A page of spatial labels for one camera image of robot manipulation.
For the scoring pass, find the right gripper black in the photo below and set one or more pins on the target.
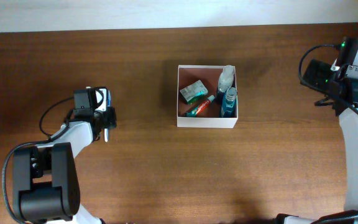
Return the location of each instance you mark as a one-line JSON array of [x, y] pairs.
[[316, 70]]

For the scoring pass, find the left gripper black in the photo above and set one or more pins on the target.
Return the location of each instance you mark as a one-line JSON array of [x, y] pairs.
[[112, 122]]

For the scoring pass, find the blue white toothbrush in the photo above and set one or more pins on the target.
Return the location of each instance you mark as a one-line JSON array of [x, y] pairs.
[[108, 103]]

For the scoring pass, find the dark blue clear-cap bottle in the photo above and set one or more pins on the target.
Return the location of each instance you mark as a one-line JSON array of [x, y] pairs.
[[225, 81]]

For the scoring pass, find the teal mouthwash bottle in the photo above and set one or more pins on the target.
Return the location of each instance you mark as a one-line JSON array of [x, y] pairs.
[[228, 103]]

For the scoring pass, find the green white soap box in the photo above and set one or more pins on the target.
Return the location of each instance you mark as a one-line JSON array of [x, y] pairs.
[[193, 92]]

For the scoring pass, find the green white toothpaste tube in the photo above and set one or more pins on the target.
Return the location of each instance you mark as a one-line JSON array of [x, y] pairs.
[[200, 108]]

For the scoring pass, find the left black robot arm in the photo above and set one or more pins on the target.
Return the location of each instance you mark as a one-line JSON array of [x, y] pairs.
[[39, 179]]

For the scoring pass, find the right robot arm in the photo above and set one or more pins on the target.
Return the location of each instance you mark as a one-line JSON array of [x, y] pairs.
[[343, 99]]

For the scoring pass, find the pink open cardboard box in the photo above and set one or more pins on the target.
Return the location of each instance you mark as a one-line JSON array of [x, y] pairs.
[[210, 117]]

